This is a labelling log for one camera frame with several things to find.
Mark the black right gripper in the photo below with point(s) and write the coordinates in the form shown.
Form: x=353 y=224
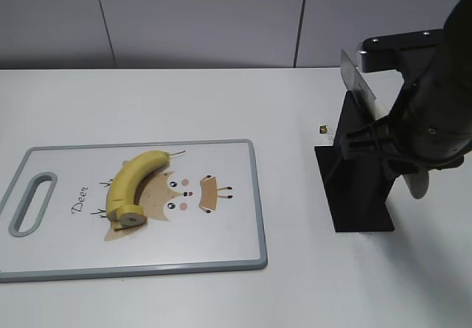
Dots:
x=430 y=121

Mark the white-handled kitchen knife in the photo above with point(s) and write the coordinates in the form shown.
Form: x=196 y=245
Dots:
x=418 y=181

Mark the yellow banana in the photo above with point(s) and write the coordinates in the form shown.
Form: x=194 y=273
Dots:
x=120 y=206

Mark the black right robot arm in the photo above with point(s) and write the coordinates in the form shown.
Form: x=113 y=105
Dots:
x=459 y=14

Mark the black knife stand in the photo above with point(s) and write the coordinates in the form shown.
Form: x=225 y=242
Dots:
x=356 y=187

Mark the white grey-rimmed cutting board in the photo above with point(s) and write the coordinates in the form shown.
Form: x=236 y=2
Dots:
x=203 y=213

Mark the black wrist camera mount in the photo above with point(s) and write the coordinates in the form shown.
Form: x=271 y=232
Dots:
x=407 y=53

